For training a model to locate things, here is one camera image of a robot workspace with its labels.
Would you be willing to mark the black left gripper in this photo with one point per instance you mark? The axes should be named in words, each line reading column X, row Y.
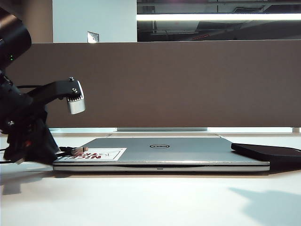
column 18, row 117

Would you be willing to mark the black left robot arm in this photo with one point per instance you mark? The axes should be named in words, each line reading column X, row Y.
column 13, row 35

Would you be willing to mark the white red printed sticker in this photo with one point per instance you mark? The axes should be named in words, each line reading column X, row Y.
column 110, row 155

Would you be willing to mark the silver Dell laptop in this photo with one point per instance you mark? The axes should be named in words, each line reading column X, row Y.
column 188, row 153

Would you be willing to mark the brown desk divider panel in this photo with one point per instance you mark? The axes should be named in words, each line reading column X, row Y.
column 176, row 82

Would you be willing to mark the silver wall plate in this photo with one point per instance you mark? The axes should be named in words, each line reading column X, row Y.
column 93, row 37

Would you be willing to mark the white divider bracket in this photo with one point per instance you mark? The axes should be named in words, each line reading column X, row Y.
column 296, row 130

